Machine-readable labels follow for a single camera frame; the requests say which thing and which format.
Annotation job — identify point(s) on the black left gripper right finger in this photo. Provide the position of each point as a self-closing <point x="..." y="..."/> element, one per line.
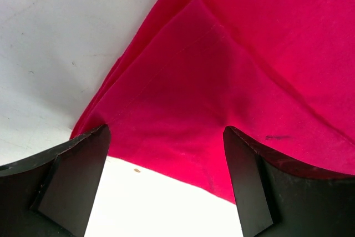
<point x="277" y="195"/>

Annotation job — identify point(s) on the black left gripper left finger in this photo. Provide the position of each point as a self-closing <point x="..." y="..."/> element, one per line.
<point x="52" y="192"/>

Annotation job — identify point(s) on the magenta t shirt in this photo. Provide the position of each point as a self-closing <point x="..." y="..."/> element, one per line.
<point x="281" y="71"/>

